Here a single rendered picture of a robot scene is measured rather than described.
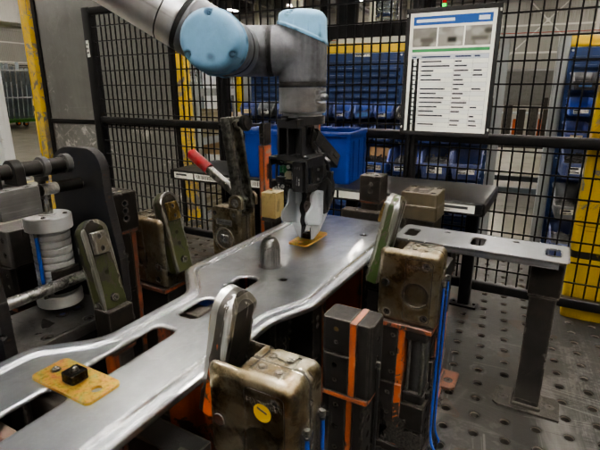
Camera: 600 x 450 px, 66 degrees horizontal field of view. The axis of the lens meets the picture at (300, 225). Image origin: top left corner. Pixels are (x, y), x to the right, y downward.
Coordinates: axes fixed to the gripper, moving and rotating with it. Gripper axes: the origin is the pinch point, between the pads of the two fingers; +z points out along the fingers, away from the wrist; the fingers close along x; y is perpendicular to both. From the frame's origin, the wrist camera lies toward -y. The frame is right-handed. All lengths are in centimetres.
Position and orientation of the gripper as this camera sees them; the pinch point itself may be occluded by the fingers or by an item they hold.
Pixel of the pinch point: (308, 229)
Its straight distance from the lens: 82.0
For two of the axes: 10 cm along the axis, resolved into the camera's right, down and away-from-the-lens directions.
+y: -4.9, 2.6, -8.4
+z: 0.0, 9.6, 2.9
